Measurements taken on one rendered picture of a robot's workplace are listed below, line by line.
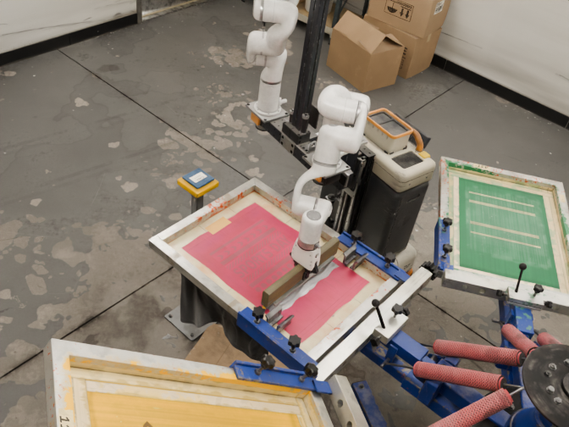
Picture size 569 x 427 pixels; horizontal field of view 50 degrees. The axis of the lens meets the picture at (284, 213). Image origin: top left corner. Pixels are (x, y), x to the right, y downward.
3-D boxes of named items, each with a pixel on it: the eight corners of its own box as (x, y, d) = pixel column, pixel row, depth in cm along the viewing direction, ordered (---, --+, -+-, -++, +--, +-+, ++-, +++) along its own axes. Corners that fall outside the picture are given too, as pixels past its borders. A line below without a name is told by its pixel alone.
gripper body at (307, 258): (326, 243, 216) (321, 264, 223) (304, 228, 220) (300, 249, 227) (312, 253, 211) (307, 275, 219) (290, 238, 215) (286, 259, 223)
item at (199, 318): (179, 323, 262) (180, 253, 234) (186, 318, 264) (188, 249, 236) (257, 391, 242) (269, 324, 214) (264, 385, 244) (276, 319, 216)
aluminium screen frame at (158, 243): (148, 246, 234) (148, 239, 232) (253, 183, 270) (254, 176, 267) (305, 375, 200) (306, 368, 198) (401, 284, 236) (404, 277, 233)
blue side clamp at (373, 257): (333, 248, 248) (336, 235, 243) (340, 242, 251) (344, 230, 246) (394, 291, 235) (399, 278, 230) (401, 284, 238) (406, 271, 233)
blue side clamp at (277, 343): (235, 324, 214) (237, 312, 209) (245, 317, 217) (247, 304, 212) (301, 379, 201) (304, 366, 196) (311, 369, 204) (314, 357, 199)
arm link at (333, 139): (328, 92, 214) (370, 101, 213) (316, 151, 221) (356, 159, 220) (325, 98, 199) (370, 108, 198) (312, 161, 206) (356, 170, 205)
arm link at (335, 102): (323, 73, 207) (378, 84, 206) (323, 93, 245) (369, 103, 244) (314, 114, 208) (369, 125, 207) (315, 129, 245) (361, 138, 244)
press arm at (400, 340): (373, 338, 210) (376, 329, 207) (383, 328, 214) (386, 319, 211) (415, 369, 203) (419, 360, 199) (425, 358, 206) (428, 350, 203)
